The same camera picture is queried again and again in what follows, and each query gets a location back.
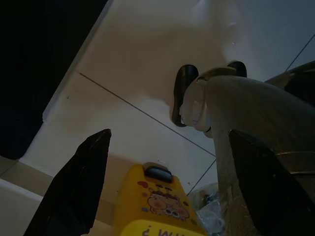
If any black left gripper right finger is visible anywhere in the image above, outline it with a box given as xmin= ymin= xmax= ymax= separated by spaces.
xmin=228 ymin=129 xmax=315 ymax=236

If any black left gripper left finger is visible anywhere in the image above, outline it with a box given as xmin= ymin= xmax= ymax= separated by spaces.
xmin=23 ymin=129 xmax=112 ymax=236

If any yellow cartoon print box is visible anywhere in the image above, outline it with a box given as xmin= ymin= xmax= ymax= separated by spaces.
xmin=114 ymin=164 xmax=210 ymax=236

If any clear plastic bag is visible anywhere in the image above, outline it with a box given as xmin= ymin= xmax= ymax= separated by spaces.
xmin=190 ymin=183 xmax=228 ymax=236

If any robot left leg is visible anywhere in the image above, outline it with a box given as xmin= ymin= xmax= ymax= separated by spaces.
xmin=171 ymin=64 xmax=315 ymax=236

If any black floor mat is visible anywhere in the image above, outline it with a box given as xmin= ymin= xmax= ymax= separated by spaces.
xmin=0 ymin=0 xmax=110 ymax=160

